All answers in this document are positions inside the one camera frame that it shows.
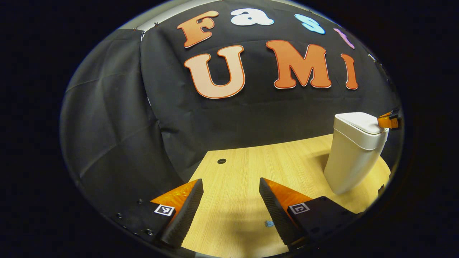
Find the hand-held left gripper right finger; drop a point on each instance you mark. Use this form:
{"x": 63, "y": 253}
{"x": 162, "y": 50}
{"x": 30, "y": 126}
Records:
{"x": 278, "y": 215}

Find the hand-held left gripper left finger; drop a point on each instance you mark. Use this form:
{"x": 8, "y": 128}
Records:
{"x": 184, "y": 218}

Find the black backdrop cloth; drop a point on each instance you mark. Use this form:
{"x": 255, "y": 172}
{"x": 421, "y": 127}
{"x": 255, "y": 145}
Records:
{"x": 251, "y": 118}

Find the small blue paper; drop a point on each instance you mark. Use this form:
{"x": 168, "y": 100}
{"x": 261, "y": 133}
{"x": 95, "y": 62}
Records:
{"x": 269, "y": 224}

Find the white desktop garbage bin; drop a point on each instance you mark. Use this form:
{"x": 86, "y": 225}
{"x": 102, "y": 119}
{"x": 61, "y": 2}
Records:
{"x": 351, "y": 161}

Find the wooden desktop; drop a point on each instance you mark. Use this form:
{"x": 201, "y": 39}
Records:
{"x": 251, "y": 172}

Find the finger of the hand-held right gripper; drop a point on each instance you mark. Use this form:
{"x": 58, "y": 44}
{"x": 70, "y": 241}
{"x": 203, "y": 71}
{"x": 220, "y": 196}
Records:
{"x": 385, "y": 122}

